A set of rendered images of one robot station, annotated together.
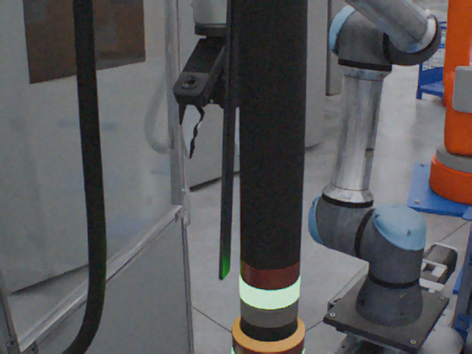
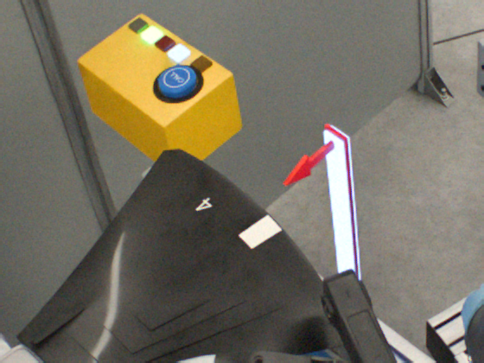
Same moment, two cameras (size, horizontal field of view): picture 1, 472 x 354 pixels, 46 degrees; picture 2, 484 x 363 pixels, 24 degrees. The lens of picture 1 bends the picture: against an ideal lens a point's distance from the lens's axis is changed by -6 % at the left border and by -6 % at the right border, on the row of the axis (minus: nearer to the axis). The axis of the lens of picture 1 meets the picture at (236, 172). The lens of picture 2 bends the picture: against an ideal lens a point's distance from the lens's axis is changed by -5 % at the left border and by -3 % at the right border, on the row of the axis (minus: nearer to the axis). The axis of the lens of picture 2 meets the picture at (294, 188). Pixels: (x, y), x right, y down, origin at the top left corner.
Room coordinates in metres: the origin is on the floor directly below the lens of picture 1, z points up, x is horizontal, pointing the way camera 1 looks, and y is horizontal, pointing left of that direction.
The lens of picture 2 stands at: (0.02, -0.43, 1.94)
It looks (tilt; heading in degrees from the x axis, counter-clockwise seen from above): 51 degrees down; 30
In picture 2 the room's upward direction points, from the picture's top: 8 degrees counter-clockwise
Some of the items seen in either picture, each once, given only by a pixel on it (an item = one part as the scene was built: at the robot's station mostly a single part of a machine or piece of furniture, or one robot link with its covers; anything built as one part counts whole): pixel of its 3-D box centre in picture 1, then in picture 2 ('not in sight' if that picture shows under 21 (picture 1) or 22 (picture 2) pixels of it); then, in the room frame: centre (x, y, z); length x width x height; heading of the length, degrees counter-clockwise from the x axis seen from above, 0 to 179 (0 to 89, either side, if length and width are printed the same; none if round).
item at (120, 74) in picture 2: not in sight; (159, 97); (0.73, 0.13, 1.02); 0.16 x 0.10 x 0.11; 69
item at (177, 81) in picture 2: not in sight; (177, 82); (0.71, 0.08, 1.08); 0.04 x 0.04 x 0.02
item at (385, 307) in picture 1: (392, 288); not in sight; (1.07, -0.34, 1.09); 0.15 x 0.15 x 0.10
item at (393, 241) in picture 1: (394, 240); not in sight; (1.08, -0.33, 1.20); 0.13 x 0.12 x 0.14; 48
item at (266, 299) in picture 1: (270, 283); not in sight; (0.28, -0.02, 1.61); 0.03 x 0.03 x 0.01
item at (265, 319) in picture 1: (269, 303); not in sight; (0.28, -0.02, 1.60); 0.03 x 0.03 x 0.01
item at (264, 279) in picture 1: (270, 264); not in sight; (0.28, -0.02, 1.62); 0.03 x 0.03 x 0.01
